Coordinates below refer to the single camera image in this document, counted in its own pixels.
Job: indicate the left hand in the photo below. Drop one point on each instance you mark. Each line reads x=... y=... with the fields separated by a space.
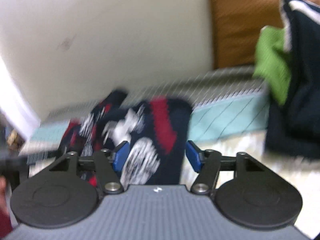
x=3 y=188

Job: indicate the brown wooden headboard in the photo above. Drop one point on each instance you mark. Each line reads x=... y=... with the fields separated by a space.
x=236 y=26

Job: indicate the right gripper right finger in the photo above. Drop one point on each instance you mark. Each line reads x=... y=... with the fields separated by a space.
x=195 y=156

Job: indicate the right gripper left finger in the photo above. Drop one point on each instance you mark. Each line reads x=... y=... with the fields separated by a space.
x=120 y=155

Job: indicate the cluttered bedside items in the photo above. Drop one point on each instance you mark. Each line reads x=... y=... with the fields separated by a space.
x=13 y=140

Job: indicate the navy green folded clothes pile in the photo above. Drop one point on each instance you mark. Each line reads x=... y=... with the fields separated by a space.
x=287 y=59

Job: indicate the navy red white patterned sweater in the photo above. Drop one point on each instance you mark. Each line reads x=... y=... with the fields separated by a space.
x=155 y=129

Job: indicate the red sleeve forearm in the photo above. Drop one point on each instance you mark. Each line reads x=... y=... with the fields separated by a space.
x=5 y=223

